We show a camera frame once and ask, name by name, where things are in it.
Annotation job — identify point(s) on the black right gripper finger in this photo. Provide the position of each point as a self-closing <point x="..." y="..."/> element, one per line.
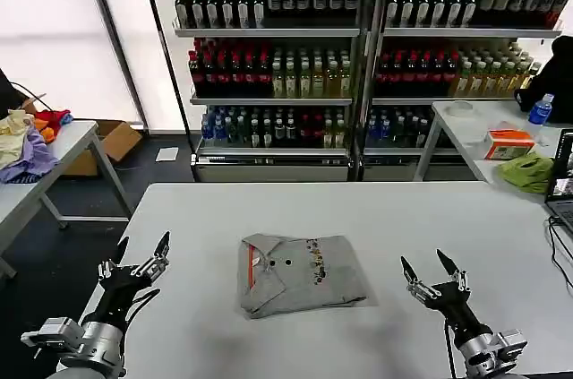
<point x="416" y="285"/>
<point x="459" y="278"/>

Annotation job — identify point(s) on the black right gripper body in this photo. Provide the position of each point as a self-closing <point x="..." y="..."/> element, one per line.
<point x="456" y="307"/>

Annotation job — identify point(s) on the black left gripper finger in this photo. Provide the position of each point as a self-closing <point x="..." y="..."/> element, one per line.
<point x="159" y="260"/>
<point x="122" y="251"/>

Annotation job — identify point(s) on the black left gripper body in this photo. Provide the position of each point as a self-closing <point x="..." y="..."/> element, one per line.
<point x="118" y="291"/>

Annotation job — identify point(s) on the grey printed shirt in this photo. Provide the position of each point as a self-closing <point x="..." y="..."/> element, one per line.
<point x="304" y="280"/>

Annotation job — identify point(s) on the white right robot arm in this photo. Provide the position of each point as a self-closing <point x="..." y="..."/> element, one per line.
<point x="485" y="352"/>

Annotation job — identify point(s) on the white flat board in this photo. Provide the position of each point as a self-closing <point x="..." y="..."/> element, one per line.
<point x="167" y="155"/>

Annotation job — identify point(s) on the brown cardboard box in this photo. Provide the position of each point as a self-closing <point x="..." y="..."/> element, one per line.
<point x="116" y="139"/>

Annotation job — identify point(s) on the white side table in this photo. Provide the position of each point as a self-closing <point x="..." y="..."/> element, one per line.
<point x="74" y="137"/>

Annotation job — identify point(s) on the green cloth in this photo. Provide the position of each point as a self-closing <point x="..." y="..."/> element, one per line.
<point x="528" y="173"/>

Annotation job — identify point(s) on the purple cloth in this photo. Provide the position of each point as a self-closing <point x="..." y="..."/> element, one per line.
<point x="33" y="157"/>

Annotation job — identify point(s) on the orange tissue box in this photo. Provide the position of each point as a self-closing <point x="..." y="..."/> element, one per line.
<point x="508" y="145"/>

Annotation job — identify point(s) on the black laptop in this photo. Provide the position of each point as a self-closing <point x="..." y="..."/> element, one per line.
<point x="563" y="182"/>

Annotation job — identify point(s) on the red orange cloth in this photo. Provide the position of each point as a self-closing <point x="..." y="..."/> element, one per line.
<point x="51" y="121"/>

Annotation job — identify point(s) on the white desk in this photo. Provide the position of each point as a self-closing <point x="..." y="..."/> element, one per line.
<point x="465" y="130"/>

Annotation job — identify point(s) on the cream cloth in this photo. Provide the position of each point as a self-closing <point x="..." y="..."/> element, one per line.
<point x="11" y="141"/>

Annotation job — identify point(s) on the white tape roll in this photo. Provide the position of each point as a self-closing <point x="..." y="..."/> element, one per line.
<point x="461" y="109"/>

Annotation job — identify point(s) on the clear water bottle blue label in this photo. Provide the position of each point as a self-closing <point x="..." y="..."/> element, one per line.
<point x="541" y="111"/>

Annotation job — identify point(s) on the black monitor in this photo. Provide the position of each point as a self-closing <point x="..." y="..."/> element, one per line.
<point x="6" y="94"/>

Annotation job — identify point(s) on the black slanted pole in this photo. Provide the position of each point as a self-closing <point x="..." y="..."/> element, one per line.
<point x="165" y="61"/>

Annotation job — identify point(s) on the person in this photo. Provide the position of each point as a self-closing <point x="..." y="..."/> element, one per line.
<point x="555" y="83"/>

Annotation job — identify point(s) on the steel shelf rack with bottles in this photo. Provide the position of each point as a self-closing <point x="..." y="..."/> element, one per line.
<point x="268" y="61"/>
<point x="447" y="61"/>

